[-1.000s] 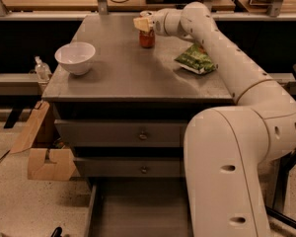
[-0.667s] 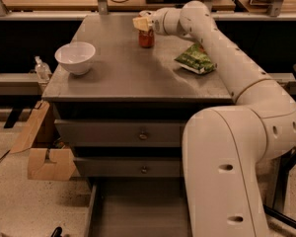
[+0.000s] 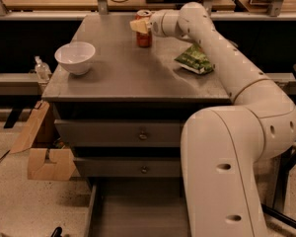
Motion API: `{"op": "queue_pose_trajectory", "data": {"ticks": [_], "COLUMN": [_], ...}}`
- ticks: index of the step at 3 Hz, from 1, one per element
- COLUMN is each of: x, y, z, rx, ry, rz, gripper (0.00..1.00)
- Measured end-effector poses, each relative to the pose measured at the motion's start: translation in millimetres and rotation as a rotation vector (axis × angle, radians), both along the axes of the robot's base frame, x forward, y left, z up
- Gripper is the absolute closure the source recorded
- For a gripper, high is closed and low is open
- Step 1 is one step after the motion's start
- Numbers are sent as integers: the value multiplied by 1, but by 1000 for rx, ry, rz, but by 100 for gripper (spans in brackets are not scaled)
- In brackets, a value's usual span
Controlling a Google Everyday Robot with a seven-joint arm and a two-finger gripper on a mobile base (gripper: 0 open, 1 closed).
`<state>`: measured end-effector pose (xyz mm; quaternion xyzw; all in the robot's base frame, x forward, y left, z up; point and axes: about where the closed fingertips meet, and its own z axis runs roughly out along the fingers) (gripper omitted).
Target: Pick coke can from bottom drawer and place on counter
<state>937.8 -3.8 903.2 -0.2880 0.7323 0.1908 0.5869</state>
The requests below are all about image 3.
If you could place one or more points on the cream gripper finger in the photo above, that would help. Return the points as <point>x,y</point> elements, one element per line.
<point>140,26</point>

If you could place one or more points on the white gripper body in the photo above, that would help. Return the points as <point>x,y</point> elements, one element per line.
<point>156,23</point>

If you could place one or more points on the red coke can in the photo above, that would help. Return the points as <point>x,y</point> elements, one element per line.
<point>143,40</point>

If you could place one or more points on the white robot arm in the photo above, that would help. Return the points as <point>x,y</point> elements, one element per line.
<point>220,145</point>

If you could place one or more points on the grey drawer cabinet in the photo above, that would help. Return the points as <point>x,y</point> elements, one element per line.
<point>128,82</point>

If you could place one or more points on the brass top drawer knob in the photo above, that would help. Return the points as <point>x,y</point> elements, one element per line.
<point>143,135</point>

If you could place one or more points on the brass drawer knob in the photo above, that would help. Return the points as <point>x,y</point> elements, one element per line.
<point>144,169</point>
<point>143,135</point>

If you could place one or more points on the grey top drawer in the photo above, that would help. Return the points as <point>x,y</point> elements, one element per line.
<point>119,133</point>

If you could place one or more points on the brass middle drawer knob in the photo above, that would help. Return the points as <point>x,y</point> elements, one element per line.
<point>144,169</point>

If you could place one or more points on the grey middle drawer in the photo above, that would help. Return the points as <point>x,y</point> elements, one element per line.
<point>128,167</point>

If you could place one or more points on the grey open bottom drawer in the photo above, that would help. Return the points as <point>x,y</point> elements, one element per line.
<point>137,207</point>

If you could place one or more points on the green chip bag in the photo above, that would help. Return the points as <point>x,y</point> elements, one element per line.
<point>194,59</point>

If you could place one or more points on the white bowl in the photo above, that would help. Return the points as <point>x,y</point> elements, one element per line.
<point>75,57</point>

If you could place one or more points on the clear plastic bottle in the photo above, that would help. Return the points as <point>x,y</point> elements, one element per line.
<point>42,70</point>

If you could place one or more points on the brown cardboard box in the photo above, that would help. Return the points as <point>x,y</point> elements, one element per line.
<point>49,158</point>

